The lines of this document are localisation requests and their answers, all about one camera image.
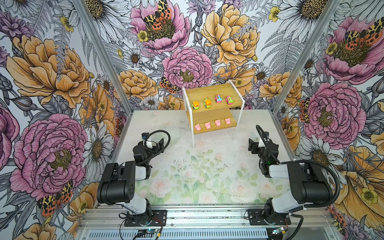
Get pink green toy truck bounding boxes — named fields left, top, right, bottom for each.
left=226, top=96, right=234, bottom=105

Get pink toy car blue windows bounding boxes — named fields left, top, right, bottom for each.
left=215, top=95, right=222, bottom=103

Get green orange toy car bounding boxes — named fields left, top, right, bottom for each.
left=203, top=99, right=212, bottom=109

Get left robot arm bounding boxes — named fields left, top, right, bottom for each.
left=97, top=139, right=167, bottom=219

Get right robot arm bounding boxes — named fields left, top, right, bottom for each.
left=248, top=139, right=340, bottom=225

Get green circuit board left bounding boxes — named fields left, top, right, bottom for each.
left=137, top=229, right=162, bottom=238

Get green circuit board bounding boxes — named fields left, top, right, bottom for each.
left=267, top=227, right=286, bottom=235
left=137, top=229, right=162, bottom=238

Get green circuit board right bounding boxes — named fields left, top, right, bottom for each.
left=267, top=227, right=286, bottom=235

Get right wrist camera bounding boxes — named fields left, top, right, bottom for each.
left=256, top=137, right=268, bottom=148

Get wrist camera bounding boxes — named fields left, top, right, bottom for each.
left=256, top=137, right=268, bottom=148
left=142, top=133, right=153, bottom=149

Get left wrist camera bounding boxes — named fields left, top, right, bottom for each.
left=142, top=133, right=153, bottom=149

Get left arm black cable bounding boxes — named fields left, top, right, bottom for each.
left=136, top=129, right=171, bottom=167

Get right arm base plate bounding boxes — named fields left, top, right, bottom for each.
left=245, top=209, right=291, bottom=226

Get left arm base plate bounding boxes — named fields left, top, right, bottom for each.
left=124, top=210, right=168, bottom=227

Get wooden two-tier shelf white frame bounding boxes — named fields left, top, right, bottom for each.
left=182, top=80, right=245, bottom=148

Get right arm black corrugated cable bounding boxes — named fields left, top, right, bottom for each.
left=255, top=124, right=341, bottom=240

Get aluminium front rail frame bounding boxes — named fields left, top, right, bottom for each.
left=76, top=205, right=343, bottom=240

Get left aluminium corner post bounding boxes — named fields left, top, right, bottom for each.
left=74, top=1, right=133, bottom=117

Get aluminium corner post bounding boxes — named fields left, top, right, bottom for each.
left=271, top=0, right=340, bottom=114
left=74, top=1, right=133, bottom=117

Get right aluminium corner post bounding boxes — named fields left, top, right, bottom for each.
left=271, top=0, right=340, bottom=114

